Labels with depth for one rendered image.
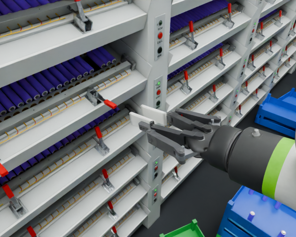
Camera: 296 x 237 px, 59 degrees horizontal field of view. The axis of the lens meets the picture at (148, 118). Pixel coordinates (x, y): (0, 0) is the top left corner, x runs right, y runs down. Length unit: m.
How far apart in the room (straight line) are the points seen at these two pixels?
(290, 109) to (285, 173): 1.86
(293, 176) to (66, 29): 0.48
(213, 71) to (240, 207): 0.59
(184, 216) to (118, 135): 0.78
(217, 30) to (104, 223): 0.87
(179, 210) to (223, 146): 1.11
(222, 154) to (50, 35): 0.39
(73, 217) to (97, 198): 0.10
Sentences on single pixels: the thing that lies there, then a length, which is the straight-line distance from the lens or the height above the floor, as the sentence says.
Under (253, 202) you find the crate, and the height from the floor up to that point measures 0.32.
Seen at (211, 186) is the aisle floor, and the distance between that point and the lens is 1.63.
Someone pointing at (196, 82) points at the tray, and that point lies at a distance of 1.12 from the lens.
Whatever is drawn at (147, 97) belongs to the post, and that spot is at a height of 0.82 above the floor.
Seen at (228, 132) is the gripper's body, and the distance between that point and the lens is 0.43.
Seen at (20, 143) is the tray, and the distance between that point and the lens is 0.62.
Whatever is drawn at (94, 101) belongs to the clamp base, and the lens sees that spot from 0.67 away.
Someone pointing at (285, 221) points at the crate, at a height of 0.32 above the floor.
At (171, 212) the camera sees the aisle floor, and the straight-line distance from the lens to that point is 1.50.
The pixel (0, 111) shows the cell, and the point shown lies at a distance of 0.65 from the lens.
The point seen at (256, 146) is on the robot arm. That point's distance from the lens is 0.40.
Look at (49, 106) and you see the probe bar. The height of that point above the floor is 0.92.
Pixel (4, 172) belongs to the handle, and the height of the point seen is 0.91.
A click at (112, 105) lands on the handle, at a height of 0.92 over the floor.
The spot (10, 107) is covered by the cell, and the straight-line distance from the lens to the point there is 0.65.
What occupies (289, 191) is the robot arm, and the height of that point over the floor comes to 1.00.
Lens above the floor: 1.29
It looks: 40 degrees down
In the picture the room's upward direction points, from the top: straight up
